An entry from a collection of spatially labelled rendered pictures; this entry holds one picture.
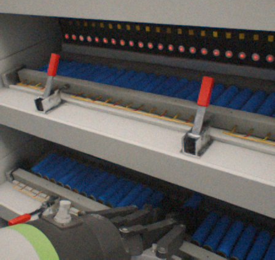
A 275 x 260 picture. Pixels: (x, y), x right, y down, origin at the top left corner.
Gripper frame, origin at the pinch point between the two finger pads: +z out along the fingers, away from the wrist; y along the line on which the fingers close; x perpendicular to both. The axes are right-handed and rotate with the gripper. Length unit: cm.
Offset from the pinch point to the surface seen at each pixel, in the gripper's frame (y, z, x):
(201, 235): -3.7, 3.2, 2.0
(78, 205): 17.7, -0.2, 4.2
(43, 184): 27.1, 0.1, 3.3
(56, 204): 21.4, -1.7, 5.2
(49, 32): 38.2, 5.3, -25.5
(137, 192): 10.4, 6.2, 0.4
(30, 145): 37.9, 4.8, -1.3
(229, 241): -7.8, 3.9, 1.6
